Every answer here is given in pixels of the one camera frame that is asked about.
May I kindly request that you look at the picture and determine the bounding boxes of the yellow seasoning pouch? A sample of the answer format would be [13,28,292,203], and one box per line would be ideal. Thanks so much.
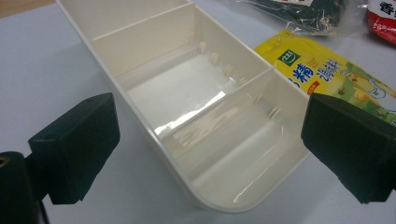
[254,29,396,127]

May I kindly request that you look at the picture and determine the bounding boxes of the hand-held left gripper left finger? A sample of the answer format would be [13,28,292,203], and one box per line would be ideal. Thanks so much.
[26,91,121,205]

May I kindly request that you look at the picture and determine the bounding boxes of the clear bag of dried seaweed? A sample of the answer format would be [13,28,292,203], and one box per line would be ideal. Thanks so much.
[223,0,368,36]

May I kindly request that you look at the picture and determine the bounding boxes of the red snack packet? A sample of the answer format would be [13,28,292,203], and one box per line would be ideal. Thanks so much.
[366,0,396,46]

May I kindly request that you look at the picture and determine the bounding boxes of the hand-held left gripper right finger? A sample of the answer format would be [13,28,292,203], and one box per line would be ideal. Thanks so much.
[300,91,396,204]

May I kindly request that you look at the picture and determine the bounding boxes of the white divided storage box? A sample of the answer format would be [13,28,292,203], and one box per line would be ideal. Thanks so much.
[55,0,311,214]

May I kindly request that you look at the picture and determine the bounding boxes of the white table mat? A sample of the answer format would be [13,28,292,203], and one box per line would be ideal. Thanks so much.
[0,0,396,224]

